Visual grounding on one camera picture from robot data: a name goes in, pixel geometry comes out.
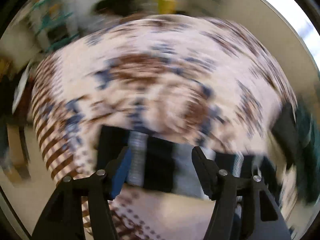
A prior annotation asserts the dark green jacket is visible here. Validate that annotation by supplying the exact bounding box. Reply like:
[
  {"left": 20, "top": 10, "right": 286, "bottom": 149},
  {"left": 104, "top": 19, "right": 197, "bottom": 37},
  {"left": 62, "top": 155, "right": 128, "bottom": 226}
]
[{"left": 271, "top": 102, "right": 319, "bottom": 204}]

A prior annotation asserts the black grey striped knit garment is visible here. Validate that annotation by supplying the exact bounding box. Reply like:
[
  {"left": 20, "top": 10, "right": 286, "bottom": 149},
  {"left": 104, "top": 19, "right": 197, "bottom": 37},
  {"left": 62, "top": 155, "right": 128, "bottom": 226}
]
[{"left": 96, "top": 126, "right": 281, "bottom": 200}]

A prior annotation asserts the floral cream fleece blanket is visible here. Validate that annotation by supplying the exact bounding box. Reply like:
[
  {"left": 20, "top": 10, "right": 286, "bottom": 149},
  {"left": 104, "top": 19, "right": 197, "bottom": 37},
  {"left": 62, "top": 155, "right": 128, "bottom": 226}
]
[{"left": 31, "top": 15, "right": 297, "bottom": 239}]

